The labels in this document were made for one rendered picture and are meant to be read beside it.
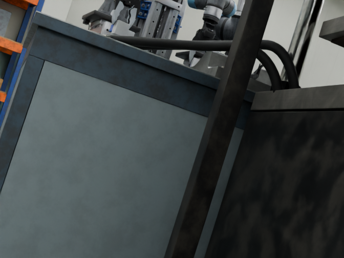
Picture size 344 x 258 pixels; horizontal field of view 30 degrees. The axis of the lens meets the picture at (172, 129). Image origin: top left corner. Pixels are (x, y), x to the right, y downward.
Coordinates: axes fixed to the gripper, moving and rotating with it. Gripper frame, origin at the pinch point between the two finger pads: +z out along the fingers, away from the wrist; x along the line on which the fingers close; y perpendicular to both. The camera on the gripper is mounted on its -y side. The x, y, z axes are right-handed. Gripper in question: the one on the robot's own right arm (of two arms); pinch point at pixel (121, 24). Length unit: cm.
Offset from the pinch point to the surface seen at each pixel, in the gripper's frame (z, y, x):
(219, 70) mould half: 10.2, -42.9, -22.9
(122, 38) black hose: 12.0, -38.8, 12.4
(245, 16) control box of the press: 3, -86, -1
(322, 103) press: 21, -108, -15
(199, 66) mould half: 7.5, -21.8, -26.4
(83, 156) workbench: 51, -46, 15
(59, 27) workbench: 17, -44, 34
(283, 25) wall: -192, 509, -414
